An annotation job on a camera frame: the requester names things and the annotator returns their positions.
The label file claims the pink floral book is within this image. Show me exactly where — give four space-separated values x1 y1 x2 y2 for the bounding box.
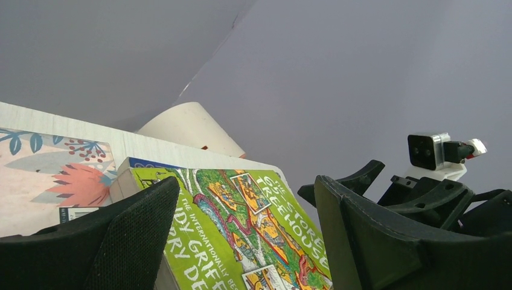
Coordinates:
1 128 117 237

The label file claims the round wooden drawer box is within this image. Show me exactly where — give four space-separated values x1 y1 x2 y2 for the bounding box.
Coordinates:
136 101 246 158

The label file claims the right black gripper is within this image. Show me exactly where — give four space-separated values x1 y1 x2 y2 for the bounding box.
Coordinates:
297 159 511 237

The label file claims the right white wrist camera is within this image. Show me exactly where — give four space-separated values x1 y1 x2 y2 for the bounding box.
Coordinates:
405 132 488 181

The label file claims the white two-tier shelf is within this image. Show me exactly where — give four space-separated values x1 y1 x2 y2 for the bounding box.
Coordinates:
1 103 289 189

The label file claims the green 65-storey treehouse book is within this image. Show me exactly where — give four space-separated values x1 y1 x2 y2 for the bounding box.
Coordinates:
110 168 332 289

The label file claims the blue orange sunset book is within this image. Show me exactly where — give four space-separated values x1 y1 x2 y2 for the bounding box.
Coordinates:
117 157 181 173

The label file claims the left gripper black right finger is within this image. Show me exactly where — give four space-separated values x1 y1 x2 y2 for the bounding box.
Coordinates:
314 176 511 289

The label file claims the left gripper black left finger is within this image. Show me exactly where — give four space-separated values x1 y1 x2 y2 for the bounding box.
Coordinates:
1 177 180 289

